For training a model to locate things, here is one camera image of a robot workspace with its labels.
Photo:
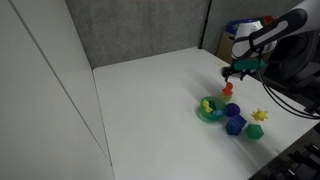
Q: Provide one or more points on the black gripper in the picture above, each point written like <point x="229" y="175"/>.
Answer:
<point x="238" y="71"/>

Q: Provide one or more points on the orange toy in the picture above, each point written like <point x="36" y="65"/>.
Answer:
<point x="228" y="89"/>

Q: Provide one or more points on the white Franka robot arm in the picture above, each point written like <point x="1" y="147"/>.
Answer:
<point x="286" y="23"/>

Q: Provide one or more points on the dark teal toy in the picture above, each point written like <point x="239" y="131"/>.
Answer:
<point x="212" y="105"/>

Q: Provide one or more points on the light blue toy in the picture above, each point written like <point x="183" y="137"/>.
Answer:
<point x="217" y="112"/>

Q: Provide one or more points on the yellow figure toy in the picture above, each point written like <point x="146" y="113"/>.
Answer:
<point x="206" y="106"/>

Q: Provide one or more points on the yellow spiky star toy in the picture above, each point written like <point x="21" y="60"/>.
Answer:
<point x="259" y="115"/>

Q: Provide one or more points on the green bowl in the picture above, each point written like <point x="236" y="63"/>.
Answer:
<point x="202" y="115"/>

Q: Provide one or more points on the light green cube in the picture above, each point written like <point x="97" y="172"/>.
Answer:
<point x="226" y="97"/>

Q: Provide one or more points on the cardboard box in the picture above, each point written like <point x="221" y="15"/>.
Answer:
<point x="225" y="45"/>

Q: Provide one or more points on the purple bumpy ball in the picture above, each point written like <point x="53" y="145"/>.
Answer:
<point x="232" y="109"/>

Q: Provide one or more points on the blue cube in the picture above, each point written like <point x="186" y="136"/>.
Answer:
<point x="235" y="126"/>

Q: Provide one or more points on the blue white package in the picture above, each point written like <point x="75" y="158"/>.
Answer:
<point x="238" y="24"/>

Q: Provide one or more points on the black stand pole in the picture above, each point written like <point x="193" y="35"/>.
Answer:
<point x="204" y="23"/>

